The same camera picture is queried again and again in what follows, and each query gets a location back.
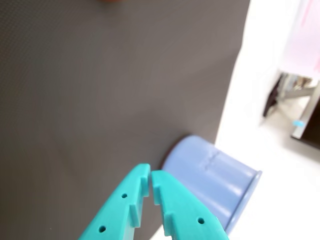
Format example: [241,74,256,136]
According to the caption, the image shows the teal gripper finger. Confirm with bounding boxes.
[77,163,152,240]
[151,169,230,240]

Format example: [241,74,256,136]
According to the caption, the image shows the blue ceramic pot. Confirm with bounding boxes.
[161,134,263,236]

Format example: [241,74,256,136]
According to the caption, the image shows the dark grey woven mat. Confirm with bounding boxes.
[0,0,252,240]

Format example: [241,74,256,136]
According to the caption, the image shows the pale pink cloth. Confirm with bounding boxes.
[281,0,320,77]

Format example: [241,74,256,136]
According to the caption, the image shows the grey metal table frame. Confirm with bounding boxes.
[259,71,320,148]

